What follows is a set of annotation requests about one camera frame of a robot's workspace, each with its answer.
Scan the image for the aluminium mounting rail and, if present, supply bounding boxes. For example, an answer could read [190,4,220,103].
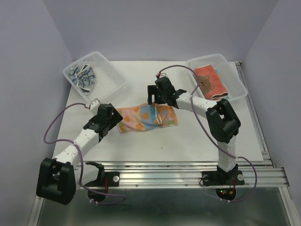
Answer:
[102,161,289,190]

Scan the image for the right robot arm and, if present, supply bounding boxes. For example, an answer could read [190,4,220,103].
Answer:
[147,77,241,184]

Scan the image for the small patterned towels in basket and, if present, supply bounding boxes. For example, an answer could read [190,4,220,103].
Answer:
[69,64,97,95]

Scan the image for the white basket with towels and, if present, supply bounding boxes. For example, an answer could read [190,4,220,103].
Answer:
[63,51,127,103]

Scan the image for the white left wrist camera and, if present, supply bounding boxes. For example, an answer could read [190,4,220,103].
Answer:
[89,98,101,115]

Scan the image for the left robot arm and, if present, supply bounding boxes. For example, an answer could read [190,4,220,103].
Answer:
[36,99,123,205]

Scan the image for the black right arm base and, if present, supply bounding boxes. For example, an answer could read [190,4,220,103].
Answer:
[200,170,245,187]

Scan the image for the pastel orange dot towel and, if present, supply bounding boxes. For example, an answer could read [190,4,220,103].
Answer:
[117,103,178,134]

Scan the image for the white empty plastic basket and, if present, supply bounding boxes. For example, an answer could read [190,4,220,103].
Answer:
[185,54,247,101]

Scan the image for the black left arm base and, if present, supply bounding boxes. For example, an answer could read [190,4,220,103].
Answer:
[83,161,120,187]

